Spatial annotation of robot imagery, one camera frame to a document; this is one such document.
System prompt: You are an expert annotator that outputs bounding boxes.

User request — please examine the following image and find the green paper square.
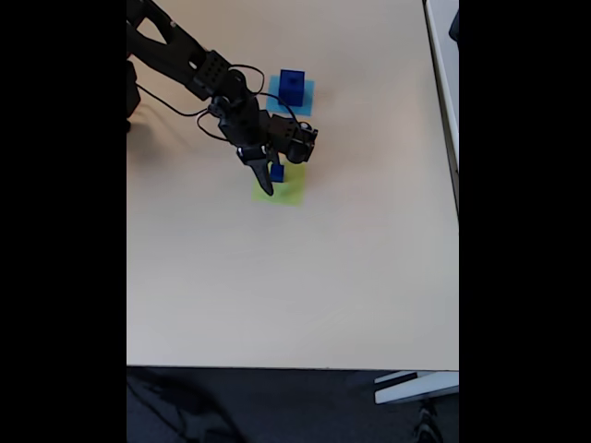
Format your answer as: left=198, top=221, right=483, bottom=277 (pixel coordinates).
left=251, top=163, right=308, bottom=208

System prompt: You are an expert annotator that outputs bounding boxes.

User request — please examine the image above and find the blue paper square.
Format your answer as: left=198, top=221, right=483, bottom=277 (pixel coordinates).
left=267, top=75, right=316, bottom=116

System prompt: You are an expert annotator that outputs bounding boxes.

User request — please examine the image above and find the large blue cube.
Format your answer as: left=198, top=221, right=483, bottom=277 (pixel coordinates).
left=279, top=68, right=307, bottom=106

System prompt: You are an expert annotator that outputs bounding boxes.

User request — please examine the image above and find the white side table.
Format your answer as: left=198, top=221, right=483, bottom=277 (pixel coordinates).
left=423, top=0, right=460, bottom=218

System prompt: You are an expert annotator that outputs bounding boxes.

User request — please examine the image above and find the white table foot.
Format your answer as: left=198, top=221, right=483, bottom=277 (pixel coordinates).
left=373, top=370, right=460, bottom=406

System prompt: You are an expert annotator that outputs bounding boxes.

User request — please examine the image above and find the black stand leg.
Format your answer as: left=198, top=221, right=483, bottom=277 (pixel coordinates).
left=410, top=399, right=447, bottom=443

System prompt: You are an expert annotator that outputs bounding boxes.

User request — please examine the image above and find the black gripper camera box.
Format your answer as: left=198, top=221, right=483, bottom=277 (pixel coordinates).
left=235, top=143, right=270, bottom=162

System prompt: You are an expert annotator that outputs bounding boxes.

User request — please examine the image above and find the black motor cable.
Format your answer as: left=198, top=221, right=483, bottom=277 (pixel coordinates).
left=228, top=63, right=302, bottom=125

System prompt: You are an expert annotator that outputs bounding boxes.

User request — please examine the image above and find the thin black camera cable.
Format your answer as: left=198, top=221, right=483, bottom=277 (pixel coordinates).
left=136, top=82, right=232, bottom=144

